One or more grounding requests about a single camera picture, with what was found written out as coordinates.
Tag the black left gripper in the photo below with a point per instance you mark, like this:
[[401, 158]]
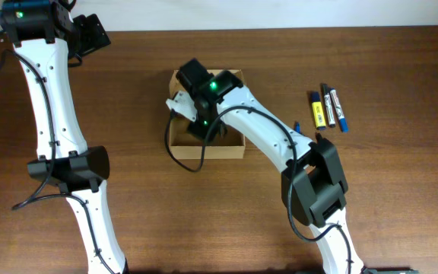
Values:
[[93, 38]]

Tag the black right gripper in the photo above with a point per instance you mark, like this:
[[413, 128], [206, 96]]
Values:
[[202, 130]]

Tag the brown cardboard box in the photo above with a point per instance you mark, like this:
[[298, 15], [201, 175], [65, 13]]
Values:
[[184, 146]]

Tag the yellow highlighter with dark cap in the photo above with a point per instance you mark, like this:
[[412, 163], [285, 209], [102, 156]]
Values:
[[318, 114]]

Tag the black whiteboard marker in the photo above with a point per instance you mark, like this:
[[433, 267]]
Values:
[[328, 105]]

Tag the blue whiteboard marker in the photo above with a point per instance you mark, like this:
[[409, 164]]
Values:
[[338, 109]]

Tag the black permanent marker grey barrel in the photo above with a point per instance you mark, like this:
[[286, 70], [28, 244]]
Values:
[[319, 137]]

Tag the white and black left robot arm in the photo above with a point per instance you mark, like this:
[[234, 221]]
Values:
[[46, 38]]

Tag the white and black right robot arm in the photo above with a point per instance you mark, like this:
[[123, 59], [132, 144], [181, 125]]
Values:
[[313, 183]]

